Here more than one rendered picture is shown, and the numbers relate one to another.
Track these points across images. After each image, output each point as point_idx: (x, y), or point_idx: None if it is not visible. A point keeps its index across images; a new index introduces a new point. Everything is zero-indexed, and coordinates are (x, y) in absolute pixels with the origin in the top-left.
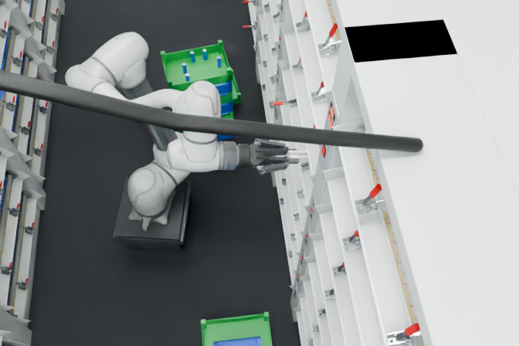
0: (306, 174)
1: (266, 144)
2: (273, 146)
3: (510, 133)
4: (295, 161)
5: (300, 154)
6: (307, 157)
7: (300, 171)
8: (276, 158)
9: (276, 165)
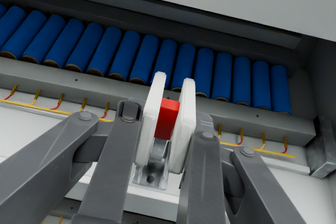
0: (179, 181)
1: (4, 209)
2: (54, 178)
3: None
4: (213, 126)
5: (161, 101)
6: (194, 86)
7: (152, 194)
8: (209, 188)
9: (285, 211)
